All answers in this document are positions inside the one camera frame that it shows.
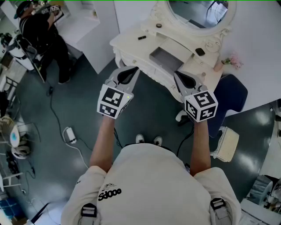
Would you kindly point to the oval white carved mirror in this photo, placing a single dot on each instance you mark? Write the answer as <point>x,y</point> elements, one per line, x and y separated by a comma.
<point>160,13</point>

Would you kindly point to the person's right shoe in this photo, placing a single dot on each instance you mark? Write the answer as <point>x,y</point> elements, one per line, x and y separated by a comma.
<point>157,141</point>

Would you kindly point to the white carved vanity base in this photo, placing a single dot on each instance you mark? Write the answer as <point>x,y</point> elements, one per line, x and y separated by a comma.
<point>158,74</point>

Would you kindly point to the pink vase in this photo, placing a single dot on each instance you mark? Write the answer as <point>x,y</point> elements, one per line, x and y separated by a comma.
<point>218,66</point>

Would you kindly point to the black phone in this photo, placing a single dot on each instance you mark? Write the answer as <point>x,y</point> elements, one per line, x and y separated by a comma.
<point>187,168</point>

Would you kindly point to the person's white shirt torso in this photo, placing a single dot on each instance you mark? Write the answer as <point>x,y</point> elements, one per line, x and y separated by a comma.
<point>151,186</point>

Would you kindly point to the pink flower bunch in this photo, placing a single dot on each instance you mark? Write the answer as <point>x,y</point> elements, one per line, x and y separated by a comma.
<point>235,60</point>

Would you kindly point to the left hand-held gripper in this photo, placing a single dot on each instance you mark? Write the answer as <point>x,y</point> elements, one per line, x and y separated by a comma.
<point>109,102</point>

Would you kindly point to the blue chair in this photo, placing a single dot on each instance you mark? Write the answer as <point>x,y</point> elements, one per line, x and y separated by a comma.
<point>230,96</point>

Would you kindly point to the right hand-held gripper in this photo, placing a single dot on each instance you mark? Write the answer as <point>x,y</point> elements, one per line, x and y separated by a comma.
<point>202,105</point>

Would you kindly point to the cream upholstered stool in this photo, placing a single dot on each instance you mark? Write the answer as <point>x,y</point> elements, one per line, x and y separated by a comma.
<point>227,144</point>

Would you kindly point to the black compact case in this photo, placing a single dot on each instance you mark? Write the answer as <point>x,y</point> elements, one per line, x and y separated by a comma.
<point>200,51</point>

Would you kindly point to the small black stick item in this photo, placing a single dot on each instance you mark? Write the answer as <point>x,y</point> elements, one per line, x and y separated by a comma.
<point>142,37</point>

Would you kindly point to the white power strip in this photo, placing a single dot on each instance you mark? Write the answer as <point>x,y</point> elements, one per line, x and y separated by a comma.
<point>70,134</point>

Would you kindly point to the person's left shoe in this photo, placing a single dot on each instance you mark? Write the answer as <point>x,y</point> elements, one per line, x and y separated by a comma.
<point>139,138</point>

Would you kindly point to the white background desk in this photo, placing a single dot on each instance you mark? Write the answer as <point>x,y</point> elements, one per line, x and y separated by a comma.
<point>76,33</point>

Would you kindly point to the person's right forearm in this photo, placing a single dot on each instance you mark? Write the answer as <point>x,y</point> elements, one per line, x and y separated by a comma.
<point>200,149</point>

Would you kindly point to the person's shoe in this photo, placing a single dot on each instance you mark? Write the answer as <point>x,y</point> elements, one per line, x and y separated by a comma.
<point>157,141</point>
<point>139,138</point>

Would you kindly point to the person's left forearm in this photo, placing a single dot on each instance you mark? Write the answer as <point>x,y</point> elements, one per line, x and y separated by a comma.
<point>103,142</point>

